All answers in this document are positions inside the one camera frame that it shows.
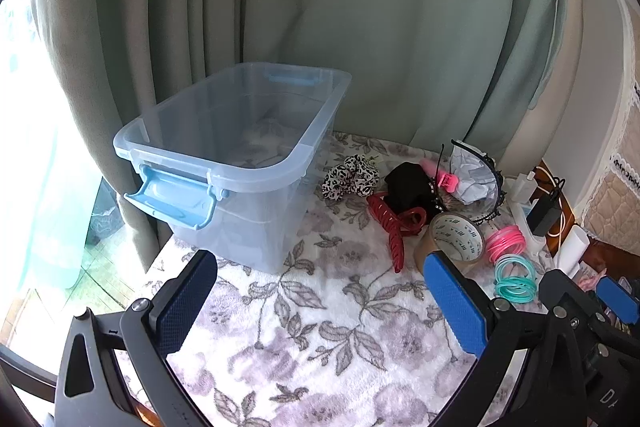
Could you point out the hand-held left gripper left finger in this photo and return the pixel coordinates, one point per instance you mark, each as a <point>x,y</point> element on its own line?
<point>187,302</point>

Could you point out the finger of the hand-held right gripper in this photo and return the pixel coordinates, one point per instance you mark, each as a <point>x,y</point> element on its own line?
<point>620,294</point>
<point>570,292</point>

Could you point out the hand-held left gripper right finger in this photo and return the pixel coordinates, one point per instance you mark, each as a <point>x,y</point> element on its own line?
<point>455,302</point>

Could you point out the stack of teal bangles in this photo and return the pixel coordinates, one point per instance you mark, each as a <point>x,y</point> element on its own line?
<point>505,289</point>

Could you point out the brown packing tape roll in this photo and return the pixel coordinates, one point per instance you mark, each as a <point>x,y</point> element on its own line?
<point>425,252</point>

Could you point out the stack of pink bangles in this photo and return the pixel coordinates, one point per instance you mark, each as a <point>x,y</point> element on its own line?
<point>517,239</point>

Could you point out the red hair claw clip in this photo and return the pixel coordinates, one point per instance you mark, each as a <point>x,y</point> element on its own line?
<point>395,242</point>

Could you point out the clear plastic storage box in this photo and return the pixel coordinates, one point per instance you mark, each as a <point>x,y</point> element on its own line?
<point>250,217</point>

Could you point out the pink hair clip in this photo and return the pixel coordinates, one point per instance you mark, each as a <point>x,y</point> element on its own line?
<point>445,181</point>

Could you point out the black cloth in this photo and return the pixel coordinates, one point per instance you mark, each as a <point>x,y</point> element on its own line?
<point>405,187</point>

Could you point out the black toothed headband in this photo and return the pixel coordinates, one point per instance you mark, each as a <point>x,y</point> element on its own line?
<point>497,177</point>

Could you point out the leopard print scrunchie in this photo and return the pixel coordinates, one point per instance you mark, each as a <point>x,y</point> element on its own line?
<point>345,179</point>

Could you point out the brown wooden nightstand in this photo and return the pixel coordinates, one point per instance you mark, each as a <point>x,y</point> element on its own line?
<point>610,257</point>

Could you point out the white paper roll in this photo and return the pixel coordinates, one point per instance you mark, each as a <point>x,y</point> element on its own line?
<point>572,247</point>

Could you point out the black power adapter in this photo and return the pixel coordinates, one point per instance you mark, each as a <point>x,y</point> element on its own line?
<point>562,217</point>
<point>542,217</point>

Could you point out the white plastic stand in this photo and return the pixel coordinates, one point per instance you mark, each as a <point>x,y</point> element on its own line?
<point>525,219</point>

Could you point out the beige quilted mattress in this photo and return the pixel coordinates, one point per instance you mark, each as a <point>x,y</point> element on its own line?
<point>617,202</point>

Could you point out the white charger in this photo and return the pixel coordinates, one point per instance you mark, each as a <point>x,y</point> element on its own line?
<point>520,189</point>

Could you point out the floral blanket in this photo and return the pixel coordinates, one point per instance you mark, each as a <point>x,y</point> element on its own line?
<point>325,307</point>

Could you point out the green curtain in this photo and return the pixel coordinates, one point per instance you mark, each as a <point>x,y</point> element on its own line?
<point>400,32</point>

